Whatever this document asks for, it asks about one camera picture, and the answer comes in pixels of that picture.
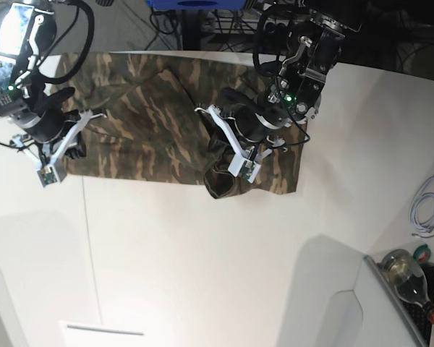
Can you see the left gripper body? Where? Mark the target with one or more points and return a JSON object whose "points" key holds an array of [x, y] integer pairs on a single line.
{"points": [[252, 118]]}

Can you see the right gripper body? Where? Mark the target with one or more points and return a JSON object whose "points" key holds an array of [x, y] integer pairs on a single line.
{"points": [[44, 120]]}

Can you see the camouflage t-shirt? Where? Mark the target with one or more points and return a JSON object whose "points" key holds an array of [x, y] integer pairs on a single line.
{"points": [[152, 131]]}

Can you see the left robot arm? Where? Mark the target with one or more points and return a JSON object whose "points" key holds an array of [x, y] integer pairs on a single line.
{"points": [[293, 94]]}

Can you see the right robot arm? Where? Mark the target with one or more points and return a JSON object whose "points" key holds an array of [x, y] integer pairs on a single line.
{"points": [[32, 100]]}

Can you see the blue box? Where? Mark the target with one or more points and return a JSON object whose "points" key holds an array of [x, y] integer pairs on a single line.
{"points": [[164, 5]]}

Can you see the clear glass bottle red cap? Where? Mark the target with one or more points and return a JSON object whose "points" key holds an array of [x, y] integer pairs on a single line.
{"points": [[408, 280]]}

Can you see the green tape roll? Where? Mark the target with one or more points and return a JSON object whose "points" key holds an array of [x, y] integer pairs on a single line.
{"points": [[422, 254]]}

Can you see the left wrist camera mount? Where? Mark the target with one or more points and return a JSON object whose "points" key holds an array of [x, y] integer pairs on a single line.
{"points": [[248, 156]]}

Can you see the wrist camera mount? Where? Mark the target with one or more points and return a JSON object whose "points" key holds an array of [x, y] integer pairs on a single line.
{"points": [[248, 156], [48, 158]]}

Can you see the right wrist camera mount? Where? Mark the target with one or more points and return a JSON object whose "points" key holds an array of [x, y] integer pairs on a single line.
{"points": [[48, 158]]}

